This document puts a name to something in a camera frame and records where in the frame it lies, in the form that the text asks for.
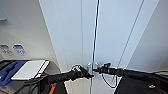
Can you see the white wardrobe door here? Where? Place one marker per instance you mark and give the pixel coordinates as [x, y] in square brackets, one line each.
[116, 33]
[71, 33]

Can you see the white wardrobe carcass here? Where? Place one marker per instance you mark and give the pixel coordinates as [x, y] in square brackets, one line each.
[148, 20]

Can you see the grey wall board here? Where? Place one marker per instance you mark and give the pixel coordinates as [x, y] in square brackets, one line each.
[2, 15]

